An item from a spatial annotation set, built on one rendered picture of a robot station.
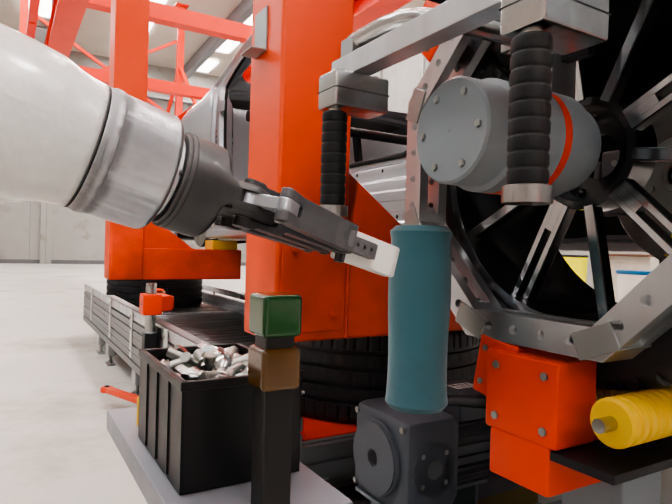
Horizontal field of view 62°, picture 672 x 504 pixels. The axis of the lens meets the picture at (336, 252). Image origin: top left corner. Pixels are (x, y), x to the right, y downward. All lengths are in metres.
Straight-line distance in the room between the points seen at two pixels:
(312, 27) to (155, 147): 0.81
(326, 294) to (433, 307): 0.38
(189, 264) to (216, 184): 2.61
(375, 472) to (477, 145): 0.66
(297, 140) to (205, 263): 2.00
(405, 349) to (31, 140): 0.56
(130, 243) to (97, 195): 2.54
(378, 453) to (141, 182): 0.79
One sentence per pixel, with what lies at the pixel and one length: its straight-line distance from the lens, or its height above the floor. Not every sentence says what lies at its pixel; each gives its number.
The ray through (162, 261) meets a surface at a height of 0.61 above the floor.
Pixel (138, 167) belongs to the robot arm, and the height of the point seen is 0.75.
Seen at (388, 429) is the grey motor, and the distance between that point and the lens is 1.07.
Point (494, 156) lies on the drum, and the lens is 0.67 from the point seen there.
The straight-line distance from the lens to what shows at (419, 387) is 0.79.
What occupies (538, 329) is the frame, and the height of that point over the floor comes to 0.61.
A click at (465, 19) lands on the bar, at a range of 0.65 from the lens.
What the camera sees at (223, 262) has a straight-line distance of 3.07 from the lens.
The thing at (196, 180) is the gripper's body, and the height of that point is 0.75.
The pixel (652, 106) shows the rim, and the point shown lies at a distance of 0.84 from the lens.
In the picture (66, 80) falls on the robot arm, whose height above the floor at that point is 0.80.
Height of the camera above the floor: 0.70
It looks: level
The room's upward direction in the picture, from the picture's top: 2 degrees clockwise
